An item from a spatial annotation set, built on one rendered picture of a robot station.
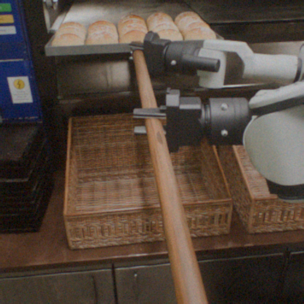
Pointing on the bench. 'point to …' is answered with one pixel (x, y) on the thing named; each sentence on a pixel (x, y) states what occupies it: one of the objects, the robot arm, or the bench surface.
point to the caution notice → (20, 89)
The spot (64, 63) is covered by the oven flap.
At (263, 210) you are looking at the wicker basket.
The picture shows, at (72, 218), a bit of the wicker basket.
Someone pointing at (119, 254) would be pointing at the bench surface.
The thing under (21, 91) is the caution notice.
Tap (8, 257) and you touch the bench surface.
